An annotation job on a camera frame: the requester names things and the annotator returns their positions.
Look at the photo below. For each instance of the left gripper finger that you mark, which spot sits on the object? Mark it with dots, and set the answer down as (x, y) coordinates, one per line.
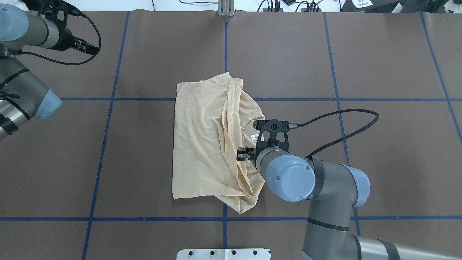
(81, 42)
(87, 49)

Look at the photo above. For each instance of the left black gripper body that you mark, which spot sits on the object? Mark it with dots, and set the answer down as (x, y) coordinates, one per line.
(65, 39)

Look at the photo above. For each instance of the black box with white label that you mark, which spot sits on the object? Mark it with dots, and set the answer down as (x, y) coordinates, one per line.
(369, 6)

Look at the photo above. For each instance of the lower orange black adapter box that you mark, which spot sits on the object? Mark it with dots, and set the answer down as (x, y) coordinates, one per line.
(312, 6)

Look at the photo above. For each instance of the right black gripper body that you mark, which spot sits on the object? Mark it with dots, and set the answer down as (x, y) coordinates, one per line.
(252, 155)

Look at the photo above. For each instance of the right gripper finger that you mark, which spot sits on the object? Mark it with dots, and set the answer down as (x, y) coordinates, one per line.
(243, 157)
(243, 150)

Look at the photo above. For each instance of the aluminium frame post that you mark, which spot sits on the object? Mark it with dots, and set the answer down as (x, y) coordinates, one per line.
(226, 8)

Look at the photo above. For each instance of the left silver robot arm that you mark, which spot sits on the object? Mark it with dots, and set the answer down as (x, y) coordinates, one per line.
(44, 24)

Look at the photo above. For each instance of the white pedestal column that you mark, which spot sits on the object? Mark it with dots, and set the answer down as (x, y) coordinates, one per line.
(225, 254)

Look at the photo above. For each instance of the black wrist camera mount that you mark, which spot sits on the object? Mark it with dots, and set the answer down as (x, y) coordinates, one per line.
(51, 8)
(272, 133)

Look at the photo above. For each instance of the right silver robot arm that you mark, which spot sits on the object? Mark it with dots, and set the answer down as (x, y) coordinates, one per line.
(333, 190)

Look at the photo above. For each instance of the cream long sleeve shirt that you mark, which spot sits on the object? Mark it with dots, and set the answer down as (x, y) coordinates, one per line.
(212, 119)

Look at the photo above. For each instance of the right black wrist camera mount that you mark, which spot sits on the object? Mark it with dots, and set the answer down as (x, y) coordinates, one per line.
(272, 133)

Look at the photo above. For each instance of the upper orange black adapter box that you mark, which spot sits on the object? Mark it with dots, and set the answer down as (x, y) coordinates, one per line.
(272, 6)

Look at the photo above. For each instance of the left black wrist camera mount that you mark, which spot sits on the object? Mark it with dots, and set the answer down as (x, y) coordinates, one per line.
(51, 8)

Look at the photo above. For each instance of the orange black adapter box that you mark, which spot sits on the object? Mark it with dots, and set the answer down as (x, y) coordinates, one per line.
(312, 6)
(272, 6)

